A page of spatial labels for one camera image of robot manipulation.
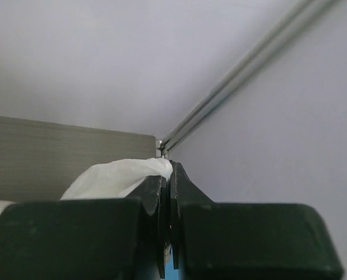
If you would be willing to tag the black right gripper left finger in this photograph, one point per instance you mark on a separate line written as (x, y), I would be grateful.
(117, 238)

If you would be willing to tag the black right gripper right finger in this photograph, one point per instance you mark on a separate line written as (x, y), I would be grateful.
(218, 240)

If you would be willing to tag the white plastic bag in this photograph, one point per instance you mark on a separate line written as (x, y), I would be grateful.
(116, 179)

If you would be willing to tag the aluminium corner frame post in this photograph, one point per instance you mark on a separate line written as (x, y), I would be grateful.
(288, 28)

